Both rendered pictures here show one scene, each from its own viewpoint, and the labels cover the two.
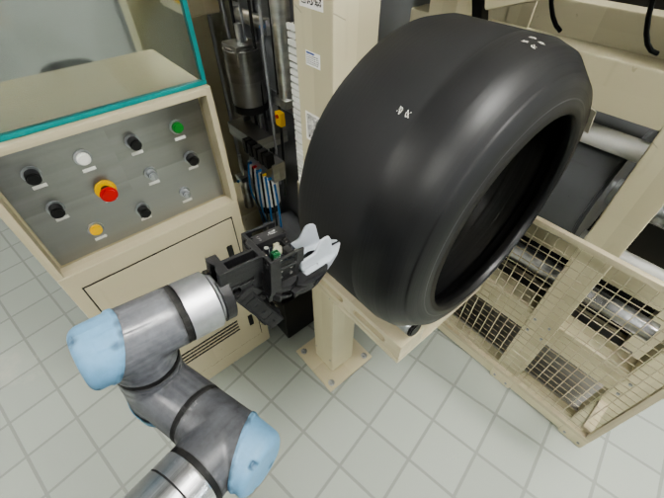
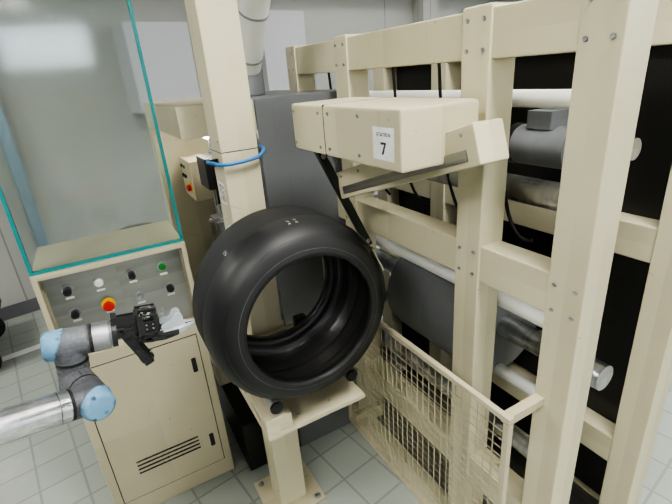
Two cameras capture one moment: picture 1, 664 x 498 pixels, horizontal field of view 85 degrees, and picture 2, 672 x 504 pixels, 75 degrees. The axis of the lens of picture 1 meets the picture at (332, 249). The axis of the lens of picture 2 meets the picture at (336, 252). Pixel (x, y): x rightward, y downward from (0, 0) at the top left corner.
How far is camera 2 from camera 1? 90 cm
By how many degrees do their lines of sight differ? 26
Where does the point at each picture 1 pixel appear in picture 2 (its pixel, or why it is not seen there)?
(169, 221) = not seen: hidden behind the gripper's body
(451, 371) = not seen: outside the picture
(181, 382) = (82, 370)
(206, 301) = (101, 330)
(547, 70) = (292, 234)
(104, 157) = (111, 283)
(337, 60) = not seen: hidden behind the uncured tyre
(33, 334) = (39, 443)
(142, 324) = (71, 333)
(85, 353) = (45, 339)
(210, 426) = (84, 384)
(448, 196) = (233, 292)
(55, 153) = (84, 278)
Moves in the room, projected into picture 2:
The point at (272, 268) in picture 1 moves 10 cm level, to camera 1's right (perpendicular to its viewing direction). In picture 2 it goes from (137, 320) to (172, 321)
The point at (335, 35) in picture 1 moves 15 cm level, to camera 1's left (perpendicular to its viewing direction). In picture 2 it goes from (233, 215) to (193, 216)
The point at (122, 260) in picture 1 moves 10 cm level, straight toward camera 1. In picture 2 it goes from (107, 355) to (109, 368)
